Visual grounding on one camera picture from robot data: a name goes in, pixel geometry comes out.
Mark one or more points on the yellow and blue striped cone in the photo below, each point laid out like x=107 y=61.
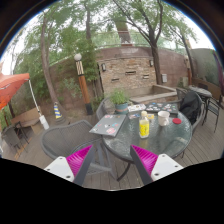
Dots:
x=57 y=111

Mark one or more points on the blue sticker card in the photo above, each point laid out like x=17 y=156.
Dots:
x=134 y=116

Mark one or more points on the leaning brown-trunk tree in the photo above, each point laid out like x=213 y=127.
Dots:
x=46 y=73

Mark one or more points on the black wall lamp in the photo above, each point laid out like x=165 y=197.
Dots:
x=103 y=67
x=151 y=63

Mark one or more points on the closed maroon umbrella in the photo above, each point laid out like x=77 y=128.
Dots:
x=220 y=73

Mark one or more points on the white ceramic mug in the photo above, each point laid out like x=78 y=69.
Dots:
x=163 y=118

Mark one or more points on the flat round red coaster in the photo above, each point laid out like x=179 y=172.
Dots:
x=177 y=121

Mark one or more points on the round dark patio table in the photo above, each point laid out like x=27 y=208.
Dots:
x=199 y=91

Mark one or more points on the orange patio umbrella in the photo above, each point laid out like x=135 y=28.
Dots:
x=11 y=86

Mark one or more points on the wooden lamp post with globe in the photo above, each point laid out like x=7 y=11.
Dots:
x=82 y=83

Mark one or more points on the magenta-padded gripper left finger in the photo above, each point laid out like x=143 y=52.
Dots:
x=78 y=160

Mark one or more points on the white umbrella pole with base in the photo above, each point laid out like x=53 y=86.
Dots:
x=43 y=121

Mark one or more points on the grey wall box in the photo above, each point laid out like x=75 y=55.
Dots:
x=164 y=78

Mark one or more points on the grey laptop with stickers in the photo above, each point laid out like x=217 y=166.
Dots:
x=108 y=125

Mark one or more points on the white sticker sheet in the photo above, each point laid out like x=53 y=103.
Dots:
x=136 y=107

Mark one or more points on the yellow-labelled clear drink bottle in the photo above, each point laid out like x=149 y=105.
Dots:
x=144 y=128

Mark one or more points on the dark forked tree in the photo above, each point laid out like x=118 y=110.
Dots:
x=155 y=60

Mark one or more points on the black laptop with stickers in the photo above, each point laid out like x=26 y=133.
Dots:
x=161 y=108

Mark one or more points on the black metal chair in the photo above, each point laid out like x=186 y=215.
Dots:
x=213 y=106

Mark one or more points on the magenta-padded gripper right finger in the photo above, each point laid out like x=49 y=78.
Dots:
x=146 y=160

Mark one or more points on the green plant in teal pot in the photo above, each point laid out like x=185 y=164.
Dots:
x=120 y=100

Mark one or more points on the yellow sticker card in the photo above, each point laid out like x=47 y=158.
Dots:
x=151 y=116

